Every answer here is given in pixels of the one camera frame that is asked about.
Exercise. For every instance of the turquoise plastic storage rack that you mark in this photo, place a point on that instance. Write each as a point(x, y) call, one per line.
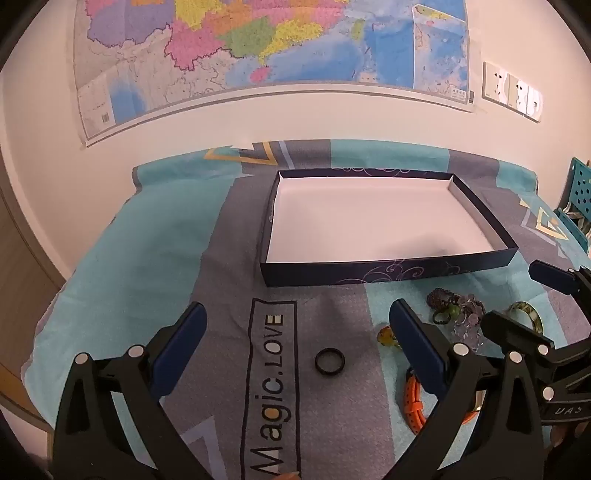
point(579, 184)

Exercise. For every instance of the colourful wall map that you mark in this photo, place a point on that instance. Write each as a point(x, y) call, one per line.
point(277, 41)

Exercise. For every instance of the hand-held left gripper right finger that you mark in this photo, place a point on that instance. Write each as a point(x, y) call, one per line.
point(418, 346)

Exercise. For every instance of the dark blue cardboard box tray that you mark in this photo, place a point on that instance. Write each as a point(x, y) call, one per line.
point(369, 221)

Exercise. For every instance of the turquoise grey printed tablecloth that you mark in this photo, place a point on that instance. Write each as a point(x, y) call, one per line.
point(138, 277)

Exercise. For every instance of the white wall socket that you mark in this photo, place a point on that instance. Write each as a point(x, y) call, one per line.
point(517, 94)
point(496, 83)
point(533, 104)

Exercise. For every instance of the orange smart watch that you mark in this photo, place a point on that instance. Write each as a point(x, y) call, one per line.
point(411, 401)

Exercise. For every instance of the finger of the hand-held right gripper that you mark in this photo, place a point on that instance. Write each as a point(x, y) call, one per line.
point(551, 277)
point(512, 330)

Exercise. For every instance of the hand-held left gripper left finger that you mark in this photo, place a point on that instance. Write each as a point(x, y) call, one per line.
point(180, 350)

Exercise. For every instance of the olive patterned bangle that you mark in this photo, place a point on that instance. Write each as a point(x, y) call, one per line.
point(535, 318)

